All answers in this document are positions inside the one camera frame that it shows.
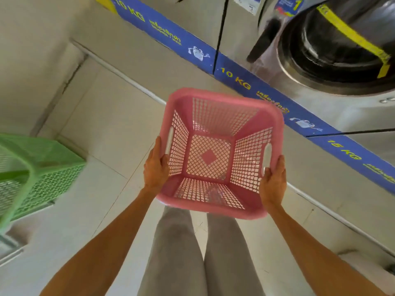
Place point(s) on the person's left thumb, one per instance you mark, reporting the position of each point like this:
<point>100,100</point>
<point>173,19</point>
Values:
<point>164,164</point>

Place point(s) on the person's right hand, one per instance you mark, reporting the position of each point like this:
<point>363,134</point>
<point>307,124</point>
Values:
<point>273,184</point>

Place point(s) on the person's right forearm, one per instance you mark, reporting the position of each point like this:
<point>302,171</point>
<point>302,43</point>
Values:
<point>321,258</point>

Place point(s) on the blue label strip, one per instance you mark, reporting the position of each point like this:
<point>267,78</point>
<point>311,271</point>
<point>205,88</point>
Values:
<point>166,33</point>
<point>271,101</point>
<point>358,160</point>

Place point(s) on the person's right thumb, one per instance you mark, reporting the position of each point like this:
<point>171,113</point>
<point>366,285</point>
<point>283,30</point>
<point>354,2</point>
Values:
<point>266,175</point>

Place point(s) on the green plastic laundry basket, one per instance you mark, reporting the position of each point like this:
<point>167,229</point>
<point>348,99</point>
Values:
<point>34,178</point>

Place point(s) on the round washing machine door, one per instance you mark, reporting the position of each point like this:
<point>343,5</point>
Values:
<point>336,46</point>

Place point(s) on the person's grey trousers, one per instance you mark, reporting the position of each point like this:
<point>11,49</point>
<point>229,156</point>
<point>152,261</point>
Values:
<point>200,258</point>

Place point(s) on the blue sticker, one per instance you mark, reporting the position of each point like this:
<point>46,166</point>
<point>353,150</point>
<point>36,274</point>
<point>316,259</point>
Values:
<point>290,5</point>

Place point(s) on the yellow tape strip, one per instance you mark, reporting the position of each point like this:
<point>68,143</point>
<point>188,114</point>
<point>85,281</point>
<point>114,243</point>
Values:
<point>355,35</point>

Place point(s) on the person's left forearm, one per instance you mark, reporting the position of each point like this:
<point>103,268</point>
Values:
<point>98,246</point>

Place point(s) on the white sticker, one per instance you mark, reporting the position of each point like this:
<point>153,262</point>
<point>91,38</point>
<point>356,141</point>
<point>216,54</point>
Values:
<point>247,3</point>

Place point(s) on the pink plastic laundry basket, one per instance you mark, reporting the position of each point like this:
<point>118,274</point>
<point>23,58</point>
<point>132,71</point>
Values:
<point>222,151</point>

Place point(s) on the silver front-load washing machine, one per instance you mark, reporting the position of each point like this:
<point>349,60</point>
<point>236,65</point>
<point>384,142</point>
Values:
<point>370,151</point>
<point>327,86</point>
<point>179,15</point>

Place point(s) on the person's left hand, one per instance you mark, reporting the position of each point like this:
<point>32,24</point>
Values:
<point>154,175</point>

